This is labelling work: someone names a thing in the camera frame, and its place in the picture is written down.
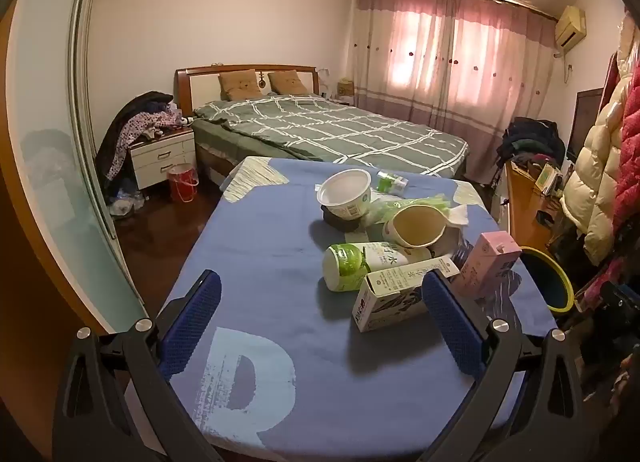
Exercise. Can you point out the green desk calendar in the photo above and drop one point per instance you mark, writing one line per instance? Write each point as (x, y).
(547, 177)

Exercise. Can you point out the white nightstand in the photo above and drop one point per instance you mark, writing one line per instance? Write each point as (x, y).
(160, 157)

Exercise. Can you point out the white drink carton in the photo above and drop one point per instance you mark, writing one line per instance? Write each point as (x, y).
(385, 297)

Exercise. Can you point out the pink drink carton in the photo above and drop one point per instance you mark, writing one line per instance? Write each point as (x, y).
(485, 262)

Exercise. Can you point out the printed paper cup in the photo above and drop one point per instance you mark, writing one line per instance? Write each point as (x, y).
(415, 227)

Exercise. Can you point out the pile of dark clothes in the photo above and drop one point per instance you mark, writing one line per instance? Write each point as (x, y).
(530, 140)

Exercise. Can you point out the small green bottle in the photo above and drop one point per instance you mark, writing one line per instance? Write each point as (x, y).
(387, 184)

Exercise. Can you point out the pile of mixed clothes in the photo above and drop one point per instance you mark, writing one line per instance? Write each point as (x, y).
(135, 122)

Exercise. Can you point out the wooden dresser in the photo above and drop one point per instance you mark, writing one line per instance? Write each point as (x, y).
(525, 207)

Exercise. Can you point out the beige air conditioner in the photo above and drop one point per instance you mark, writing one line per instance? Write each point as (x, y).
(570, 25)

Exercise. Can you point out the brown pillow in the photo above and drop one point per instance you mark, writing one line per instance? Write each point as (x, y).
(287, 83)
(240, 85)

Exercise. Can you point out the green plastic bag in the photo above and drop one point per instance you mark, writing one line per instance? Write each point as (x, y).
(380, 209)

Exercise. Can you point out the white packet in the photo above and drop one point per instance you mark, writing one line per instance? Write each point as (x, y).
(456, 216)

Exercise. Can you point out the frosted glass sliding door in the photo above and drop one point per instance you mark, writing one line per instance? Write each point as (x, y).
(55, 167)

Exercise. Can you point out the yellow rimmed blue bin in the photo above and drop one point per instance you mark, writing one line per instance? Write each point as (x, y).
(545, 282)

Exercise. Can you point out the red quilted jacket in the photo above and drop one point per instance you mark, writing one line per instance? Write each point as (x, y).
(631, 162)

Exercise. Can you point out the clear plastic bottles pile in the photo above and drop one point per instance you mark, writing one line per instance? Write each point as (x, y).
(125, 204)

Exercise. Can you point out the cream puffer jacket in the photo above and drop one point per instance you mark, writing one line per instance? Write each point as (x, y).
(600, 167)

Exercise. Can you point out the green checked duvet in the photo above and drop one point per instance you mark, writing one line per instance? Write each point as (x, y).
(340, 132)

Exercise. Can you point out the pink window curtain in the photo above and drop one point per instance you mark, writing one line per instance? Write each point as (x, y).
(450, 57)

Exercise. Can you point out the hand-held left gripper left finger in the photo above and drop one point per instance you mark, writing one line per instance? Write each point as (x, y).
(192, 317)

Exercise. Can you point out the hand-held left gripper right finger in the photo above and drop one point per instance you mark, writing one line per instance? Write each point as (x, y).
(450, 322)

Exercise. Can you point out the wooden bed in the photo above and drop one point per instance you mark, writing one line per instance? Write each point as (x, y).
(200, 80)

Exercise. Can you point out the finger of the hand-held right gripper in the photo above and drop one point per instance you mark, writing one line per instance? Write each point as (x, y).
(620, 297)

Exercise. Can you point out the blue printed tablecloth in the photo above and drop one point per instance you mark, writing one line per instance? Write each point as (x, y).
(280, 262)

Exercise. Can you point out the pink fabric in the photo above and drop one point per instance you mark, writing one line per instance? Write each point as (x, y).
(590, 294)

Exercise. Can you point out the black television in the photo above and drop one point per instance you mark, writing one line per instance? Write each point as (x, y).
(585, 122)

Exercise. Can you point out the small cardboard box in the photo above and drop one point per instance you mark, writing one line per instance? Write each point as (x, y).
(344, 90)

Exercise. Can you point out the white bottle with green cap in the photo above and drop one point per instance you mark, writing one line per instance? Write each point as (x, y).
(345, 264)

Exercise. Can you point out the red bucket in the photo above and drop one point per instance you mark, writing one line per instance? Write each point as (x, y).
(182, 184)

